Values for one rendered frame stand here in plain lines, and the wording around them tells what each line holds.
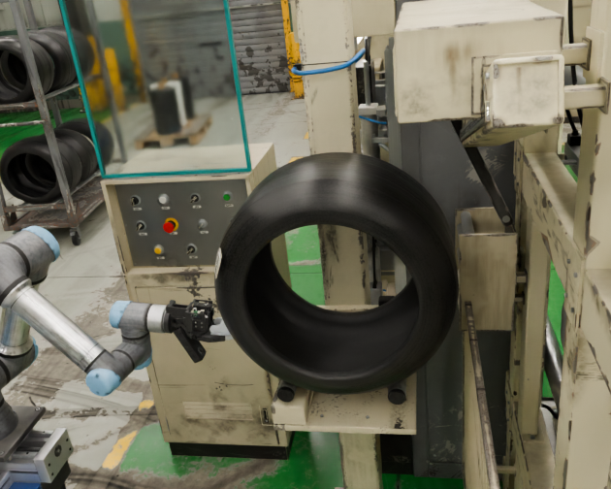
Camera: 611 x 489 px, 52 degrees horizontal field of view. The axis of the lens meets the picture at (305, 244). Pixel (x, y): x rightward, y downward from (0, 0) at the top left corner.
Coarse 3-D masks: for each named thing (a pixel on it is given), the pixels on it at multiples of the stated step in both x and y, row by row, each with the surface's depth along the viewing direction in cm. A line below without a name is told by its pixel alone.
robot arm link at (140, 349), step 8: (144, 336) 167; (120, 344) 166; (128, 344) 165; (136, 344) 166; (144, 344) 168; (128, 352) 163; (136, 352) 165; (144, 352) 168; (136, 360) 164; (144, 360) 169; (136, 368) 170
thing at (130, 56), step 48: (96, 0) 196; (144, 0) 194; (192, 0) 192; (96, 48) 203; (144, 48) 200; (192, 48) 198; (96, 96) 210; (144, 96) 207; (192, 96) 204; (240, 96) 201; (96, 144) 217; (144, 144) 214; (192, 144) 211; (240, 144) 209
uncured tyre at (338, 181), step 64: (256, 192) 144; (320, 192) 132; (384, 192) 133; (256, 256) 170; (448, 256) 136; (256, 320) 166; (320, 320) 176; (384, 320) 172; (448, 320) 141; (320, 384) 151; (384, 384) 149
